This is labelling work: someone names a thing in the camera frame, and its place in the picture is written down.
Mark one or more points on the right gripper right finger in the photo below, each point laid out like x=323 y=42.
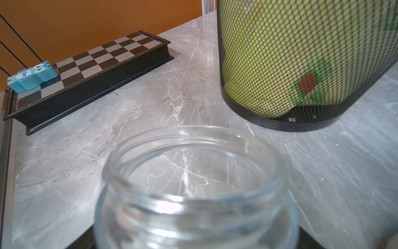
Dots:
x=306 y=241

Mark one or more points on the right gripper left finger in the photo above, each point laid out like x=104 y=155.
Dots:
x=85 y=241

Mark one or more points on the black white checkerboard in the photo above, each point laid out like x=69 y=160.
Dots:
x=87 y=77

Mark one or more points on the blue owl figurine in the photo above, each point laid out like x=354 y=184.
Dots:
x=31 y=78

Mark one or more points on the green mesh trash bin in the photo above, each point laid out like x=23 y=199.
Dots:
x=300 y=65

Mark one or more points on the left aluminium corner post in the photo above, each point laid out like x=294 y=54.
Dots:
x=208 y=6

